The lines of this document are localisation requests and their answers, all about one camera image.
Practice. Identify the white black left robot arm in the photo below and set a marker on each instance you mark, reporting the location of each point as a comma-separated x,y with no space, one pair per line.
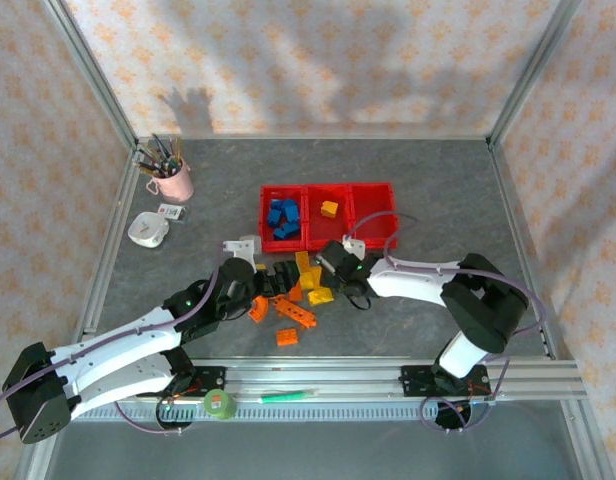
123,340

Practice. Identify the flat yellow lego plate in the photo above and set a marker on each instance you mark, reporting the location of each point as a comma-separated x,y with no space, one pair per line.
302,262

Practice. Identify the small printed card box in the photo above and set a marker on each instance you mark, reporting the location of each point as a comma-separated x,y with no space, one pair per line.
173,212

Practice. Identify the wide aluminium base rail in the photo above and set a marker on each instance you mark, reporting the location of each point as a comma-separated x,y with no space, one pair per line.
338,375

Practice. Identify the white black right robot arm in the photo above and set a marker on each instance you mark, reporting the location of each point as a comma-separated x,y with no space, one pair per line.
413,280

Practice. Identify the small orange lego piece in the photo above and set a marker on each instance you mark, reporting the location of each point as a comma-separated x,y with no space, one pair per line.
295,292

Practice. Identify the aluminium frame post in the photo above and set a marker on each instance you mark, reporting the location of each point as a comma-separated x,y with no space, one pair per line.
88,70
533,70

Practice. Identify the curved orange lego piece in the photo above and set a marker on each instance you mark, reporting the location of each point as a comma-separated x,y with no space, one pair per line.
260,310

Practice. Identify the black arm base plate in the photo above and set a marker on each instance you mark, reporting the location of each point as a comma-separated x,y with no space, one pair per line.
415,380
210,377

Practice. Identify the green pen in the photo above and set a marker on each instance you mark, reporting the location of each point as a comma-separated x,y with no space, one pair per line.
288,396

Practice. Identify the yellow pencil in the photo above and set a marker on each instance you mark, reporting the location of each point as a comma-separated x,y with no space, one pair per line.
179,149

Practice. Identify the dark pen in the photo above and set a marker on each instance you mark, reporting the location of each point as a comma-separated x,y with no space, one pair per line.
162,149
149,167
149,154

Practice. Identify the yellow lego brick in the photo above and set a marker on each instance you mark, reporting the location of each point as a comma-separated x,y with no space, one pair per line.
314,278
320,296
330,210

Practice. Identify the green tape roll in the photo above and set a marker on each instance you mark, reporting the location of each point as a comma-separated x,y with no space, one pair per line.
219,404

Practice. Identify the aluminium table edge rail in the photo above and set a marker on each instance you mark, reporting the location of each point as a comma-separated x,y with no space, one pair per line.
108,240
313,137
518,240

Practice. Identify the square orange lego plate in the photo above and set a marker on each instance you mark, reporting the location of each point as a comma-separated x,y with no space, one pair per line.
287,337

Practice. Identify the red plastic bin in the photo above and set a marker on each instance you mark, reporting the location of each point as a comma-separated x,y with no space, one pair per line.
328,230
373,200
265,245

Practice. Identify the long orange lego plate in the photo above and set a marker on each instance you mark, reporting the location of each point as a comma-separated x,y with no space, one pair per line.
295,312

